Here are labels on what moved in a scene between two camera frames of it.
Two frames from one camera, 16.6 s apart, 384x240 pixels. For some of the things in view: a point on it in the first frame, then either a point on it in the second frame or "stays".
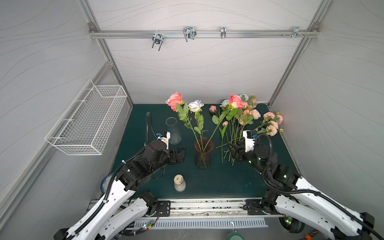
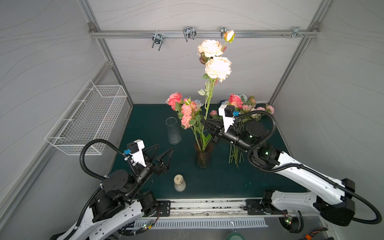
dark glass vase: (203, 146) stays
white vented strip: (203, 222) stays
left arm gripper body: (173, 161) to (149, 169)
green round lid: (235, 236) stays
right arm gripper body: (241, 151) to (220, 132)
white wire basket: (84, 126) stays
